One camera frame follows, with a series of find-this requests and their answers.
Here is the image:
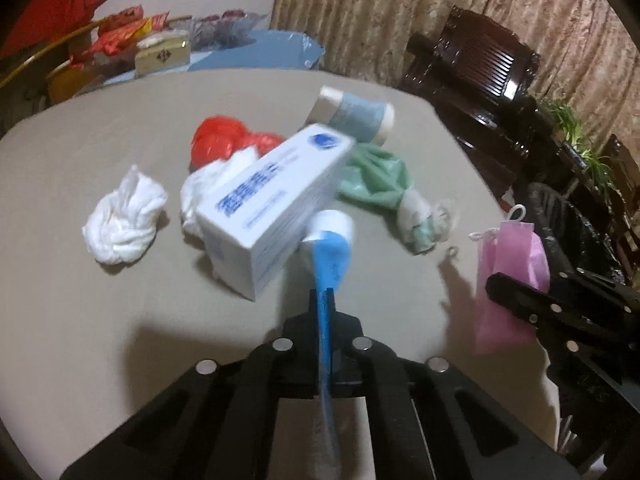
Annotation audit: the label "pink face mask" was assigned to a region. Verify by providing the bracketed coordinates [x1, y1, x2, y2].
[470, 204, 550, 356]

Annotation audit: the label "blue toothpaste tube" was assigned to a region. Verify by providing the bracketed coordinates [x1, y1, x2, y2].
[302, 209, 354, 479]

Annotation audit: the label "black trash bin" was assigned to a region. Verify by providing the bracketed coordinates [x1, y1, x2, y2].
[515, 182, 627, 284]

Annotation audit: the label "green potted plant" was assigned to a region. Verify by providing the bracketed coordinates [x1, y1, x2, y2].
[541, 99, 615, 192]

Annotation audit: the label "white blue carton box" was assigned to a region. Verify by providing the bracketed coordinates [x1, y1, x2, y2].
[196, 124, 356, 301]

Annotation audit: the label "crumpled white tissue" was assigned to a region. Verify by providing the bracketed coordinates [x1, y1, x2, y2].
[82, 165, 168, 266]
[180, 146, 259, 240]

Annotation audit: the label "dark wooden armchair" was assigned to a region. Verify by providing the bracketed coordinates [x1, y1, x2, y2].
[398, 6, 540, 198]

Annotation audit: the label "light blue paper cup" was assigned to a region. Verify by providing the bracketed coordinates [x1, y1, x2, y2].
[305, 86, 395, 146]

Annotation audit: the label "red plastic bag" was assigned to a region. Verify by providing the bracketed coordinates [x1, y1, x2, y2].
[191, 115, 285, 169]

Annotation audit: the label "beige patterned curtain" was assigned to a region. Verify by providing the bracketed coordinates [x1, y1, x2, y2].
[271, 0, 639, 152]

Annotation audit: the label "beige tissue box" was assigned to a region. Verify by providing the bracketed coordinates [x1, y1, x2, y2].
[134, 30, 191, 77]

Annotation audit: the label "blue tablecloth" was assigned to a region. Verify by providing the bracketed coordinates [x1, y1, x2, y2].
[98, 28, 327, 86]

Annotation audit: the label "glass fruit bowl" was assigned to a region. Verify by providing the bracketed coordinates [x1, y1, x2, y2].
[168, 9, 267, 51]

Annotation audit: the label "red snack packets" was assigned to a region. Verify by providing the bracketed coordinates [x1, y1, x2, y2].
[70, 6, 169, 66]

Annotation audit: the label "red cloth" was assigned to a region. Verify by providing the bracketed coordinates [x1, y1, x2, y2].
[1, 0, 106, 58]

